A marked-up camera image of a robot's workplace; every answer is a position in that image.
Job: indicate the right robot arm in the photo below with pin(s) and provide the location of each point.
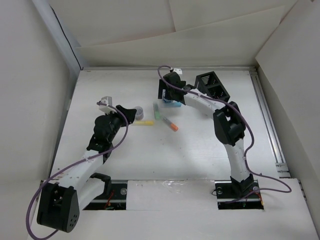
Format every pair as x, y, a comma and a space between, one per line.
229, 129

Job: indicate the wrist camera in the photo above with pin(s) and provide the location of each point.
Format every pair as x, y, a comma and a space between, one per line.
106, 102
178, 71

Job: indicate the yellow highlighter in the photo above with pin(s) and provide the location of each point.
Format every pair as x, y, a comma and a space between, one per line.
143, 123

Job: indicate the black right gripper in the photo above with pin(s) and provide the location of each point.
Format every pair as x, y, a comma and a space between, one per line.
163, 85

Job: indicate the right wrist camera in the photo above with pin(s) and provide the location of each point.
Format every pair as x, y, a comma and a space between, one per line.
178, 71

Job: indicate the blue highlighter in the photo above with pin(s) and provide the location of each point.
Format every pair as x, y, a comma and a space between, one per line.
170, 105

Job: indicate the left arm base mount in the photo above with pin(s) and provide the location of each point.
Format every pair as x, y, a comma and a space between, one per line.
115, 201

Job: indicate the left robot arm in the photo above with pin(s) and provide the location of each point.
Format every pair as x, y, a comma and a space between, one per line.
61, 202

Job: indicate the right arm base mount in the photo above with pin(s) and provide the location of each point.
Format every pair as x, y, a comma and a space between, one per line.
228, 199

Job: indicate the orange highlighter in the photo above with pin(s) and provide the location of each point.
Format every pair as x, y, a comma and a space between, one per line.
169, 123

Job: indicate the black two-slot organizer box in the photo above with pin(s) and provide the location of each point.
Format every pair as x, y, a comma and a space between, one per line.
209, 84

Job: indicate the blue white tape roll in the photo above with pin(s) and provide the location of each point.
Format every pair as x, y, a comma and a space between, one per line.
166, 101

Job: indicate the green highlighter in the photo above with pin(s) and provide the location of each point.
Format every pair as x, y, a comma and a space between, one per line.
156, 111

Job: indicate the clear jar of paper clips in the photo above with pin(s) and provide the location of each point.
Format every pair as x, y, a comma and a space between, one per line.
139, 115

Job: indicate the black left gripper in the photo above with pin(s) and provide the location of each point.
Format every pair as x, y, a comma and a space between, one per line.
129, 113

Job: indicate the aluminium rail right edge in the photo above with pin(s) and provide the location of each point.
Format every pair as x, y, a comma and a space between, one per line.
275, 146

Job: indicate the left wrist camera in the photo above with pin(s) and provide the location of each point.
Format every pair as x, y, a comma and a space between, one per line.
106, 102

